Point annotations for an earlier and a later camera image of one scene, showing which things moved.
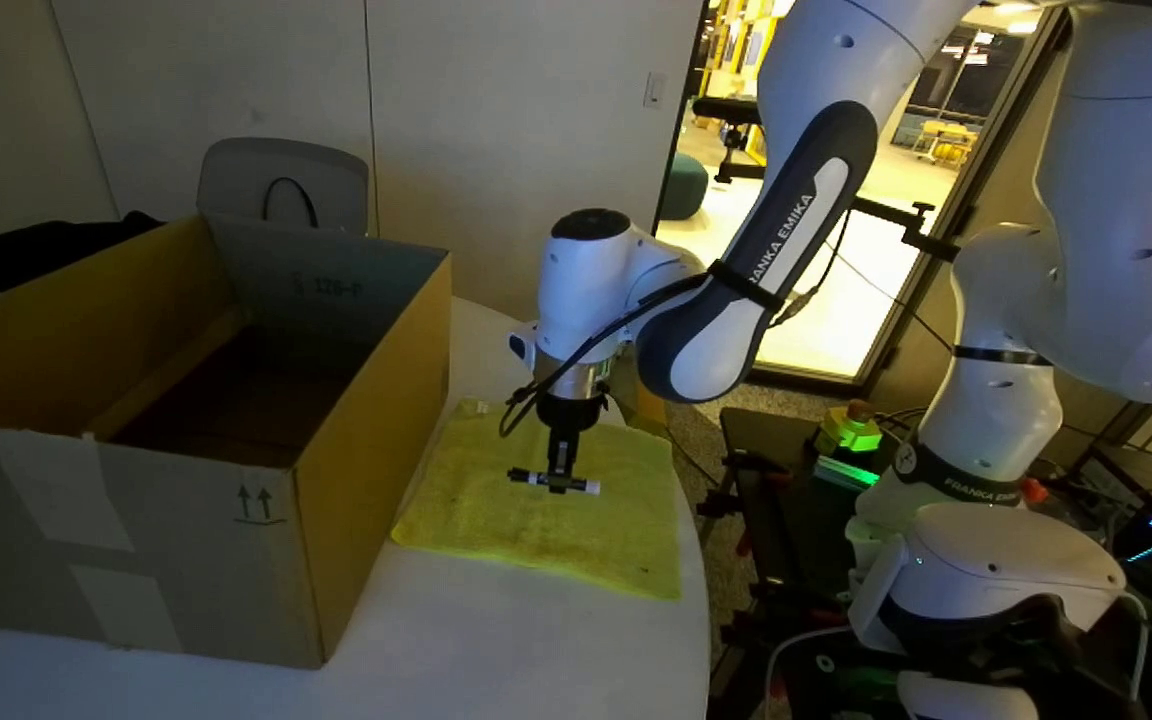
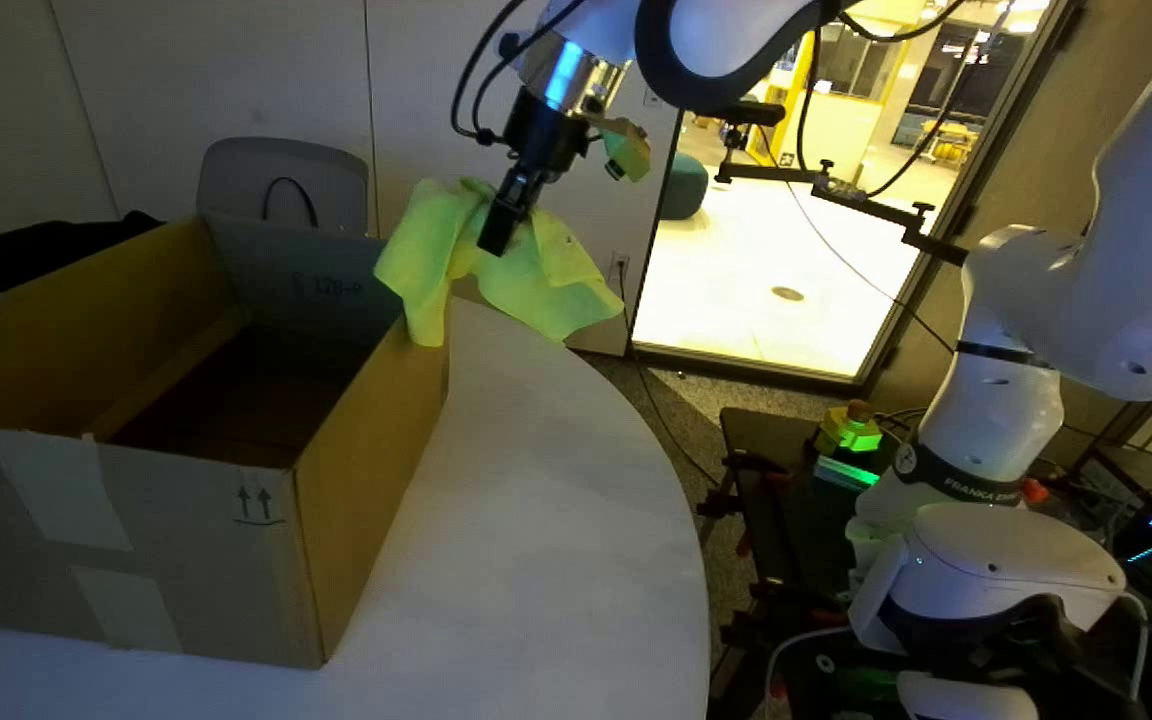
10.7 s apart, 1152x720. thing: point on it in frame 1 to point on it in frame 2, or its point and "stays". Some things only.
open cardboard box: [195, 439] stays
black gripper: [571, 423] to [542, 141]
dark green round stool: [683, 186] stays
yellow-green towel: [628, 530] to [542, 276]
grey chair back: [278, 191] stays
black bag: [11, 249] stays
